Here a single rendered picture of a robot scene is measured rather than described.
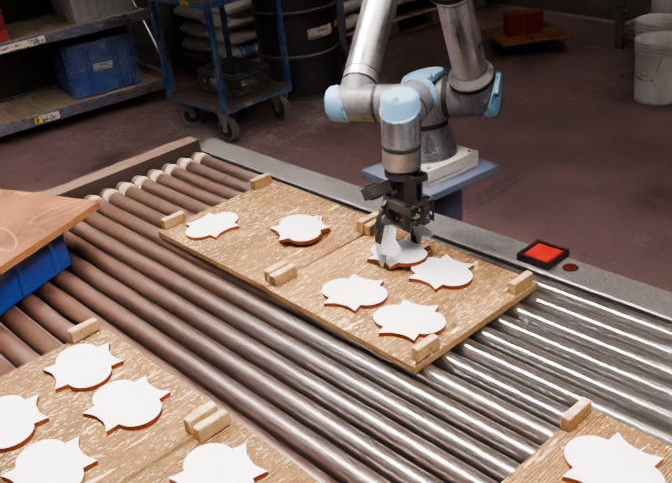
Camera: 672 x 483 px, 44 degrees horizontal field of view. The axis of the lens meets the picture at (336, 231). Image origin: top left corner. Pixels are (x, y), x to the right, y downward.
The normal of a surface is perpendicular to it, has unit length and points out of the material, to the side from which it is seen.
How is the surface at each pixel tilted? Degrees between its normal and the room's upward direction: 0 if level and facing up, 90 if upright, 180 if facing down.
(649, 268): 0
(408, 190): 90
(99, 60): 90
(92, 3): 96
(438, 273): 0
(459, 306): 0
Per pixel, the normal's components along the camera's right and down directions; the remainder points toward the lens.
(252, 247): -0.11, -0.88
